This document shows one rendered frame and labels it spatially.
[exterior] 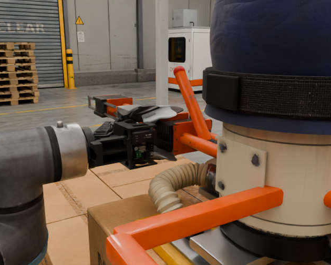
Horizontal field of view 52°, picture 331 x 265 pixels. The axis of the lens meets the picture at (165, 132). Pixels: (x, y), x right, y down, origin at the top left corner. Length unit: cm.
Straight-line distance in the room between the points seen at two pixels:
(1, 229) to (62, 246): 79
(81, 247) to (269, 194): 100
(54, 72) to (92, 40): 159
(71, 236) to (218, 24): 112
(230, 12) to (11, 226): 42
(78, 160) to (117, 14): 1126
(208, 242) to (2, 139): 32
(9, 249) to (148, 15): 1196
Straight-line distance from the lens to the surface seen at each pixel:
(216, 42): 40
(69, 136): 54
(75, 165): 54
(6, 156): 52
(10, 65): 786
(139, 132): 56
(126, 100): 93
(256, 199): 37
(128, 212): 63
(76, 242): 134
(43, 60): 1070
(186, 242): 50
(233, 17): 37
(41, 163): 52
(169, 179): 57
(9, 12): 1050
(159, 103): 435
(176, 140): 61
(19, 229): 56
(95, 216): 63
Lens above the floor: 124
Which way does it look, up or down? 14 degrees down
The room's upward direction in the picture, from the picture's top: straight up
